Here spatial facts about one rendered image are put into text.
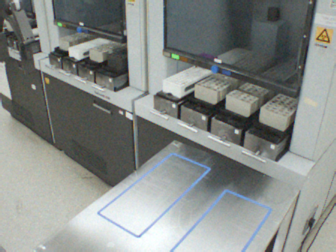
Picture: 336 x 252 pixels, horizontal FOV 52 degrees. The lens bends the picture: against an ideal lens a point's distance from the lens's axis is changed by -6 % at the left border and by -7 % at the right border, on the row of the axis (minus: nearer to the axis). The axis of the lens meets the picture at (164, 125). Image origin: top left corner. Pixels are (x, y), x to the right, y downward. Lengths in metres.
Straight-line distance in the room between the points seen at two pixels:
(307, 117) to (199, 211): 0.54
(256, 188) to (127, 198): 0.37
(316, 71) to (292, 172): 0.36
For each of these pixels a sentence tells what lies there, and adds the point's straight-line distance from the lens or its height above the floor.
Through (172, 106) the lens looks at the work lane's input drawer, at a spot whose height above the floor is 0.79.
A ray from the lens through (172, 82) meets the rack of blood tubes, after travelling 1.54.
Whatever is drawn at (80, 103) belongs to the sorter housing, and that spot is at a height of 0.57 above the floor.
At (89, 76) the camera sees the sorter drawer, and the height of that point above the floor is 0.76.
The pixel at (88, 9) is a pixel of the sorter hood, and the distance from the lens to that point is 1.89.
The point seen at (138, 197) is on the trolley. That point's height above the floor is 0.82.
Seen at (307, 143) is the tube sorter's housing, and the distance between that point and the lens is 1.34.
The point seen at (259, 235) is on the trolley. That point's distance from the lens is 0.93.
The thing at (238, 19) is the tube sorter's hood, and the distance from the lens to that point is 1.29.
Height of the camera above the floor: 1.50
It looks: 31 degrees down
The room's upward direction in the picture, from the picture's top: straight up
